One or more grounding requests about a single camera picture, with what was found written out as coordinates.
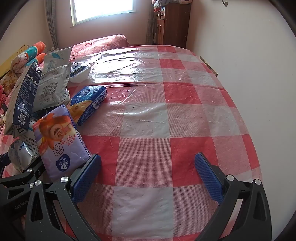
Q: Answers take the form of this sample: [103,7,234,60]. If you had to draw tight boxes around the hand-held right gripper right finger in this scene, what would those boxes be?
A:
[194,152,272,241]

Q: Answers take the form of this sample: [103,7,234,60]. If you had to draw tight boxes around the purple tissue pack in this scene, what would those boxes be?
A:
[32,104,92,183]

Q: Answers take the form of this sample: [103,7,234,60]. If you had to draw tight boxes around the brown wooden cabinet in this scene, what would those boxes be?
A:
[154,3,192,49]

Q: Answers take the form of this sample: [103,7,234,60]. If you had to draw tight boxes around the white feather print bag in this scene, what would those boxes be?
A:
[43,47,73,75]

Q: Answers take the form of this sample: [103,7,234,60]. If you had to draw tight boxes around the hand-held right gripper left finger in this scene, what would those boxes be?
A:
[24,153,102,241]

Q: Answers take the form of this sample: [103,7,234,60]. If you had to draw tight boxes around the grey patterned curtain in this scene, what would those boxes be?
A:
[145,5,158,45]
[45,0,60,50]

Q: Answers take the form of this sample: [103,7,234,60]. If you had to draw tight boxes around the grey plastic bag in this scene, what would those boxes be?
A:
[32,64,72,114]

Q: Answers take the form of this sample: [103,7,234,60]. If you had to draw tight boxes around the folded grey pink blanket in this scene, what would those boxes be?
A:
[151,0,193,8]

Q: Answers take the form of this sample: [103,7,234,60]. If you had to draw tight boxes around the floral pillow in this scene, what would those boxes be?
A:
[0,72,19,94]

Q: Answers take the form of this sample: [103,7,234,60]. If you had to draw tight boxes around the white drink bottle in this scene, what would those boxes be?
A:
[9,138,40,173]

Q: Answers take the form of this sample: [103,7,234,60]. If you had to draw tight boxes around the blue and white package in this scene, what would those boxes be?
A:
[4,60,43,136]

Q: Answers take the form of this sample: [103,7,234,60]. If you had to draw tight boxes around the white printed wrapper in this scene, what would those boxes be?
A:
[20,133,40,158]

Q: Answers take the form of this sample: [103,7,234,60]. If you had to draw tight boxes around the blue cookie packet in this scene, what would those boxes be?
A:
[69,86,108,126]

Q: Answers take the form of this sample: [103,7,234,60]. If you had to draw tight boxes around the yellow headboard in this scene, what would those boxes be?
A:
[0,44,30,78]

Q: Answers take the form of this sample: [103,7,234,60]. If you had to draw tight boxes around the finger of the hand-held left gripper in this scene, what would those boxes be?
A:
[0,152,12,173]
[0,159,45,187]

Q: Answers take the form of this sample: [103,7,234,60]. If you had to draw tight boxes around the pink printed bedspread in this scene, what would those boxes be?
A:
[0,34,129,139]

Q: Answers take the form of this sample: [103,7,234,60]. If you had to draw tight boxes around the window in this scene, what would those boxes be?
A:
[69,0,135,27]

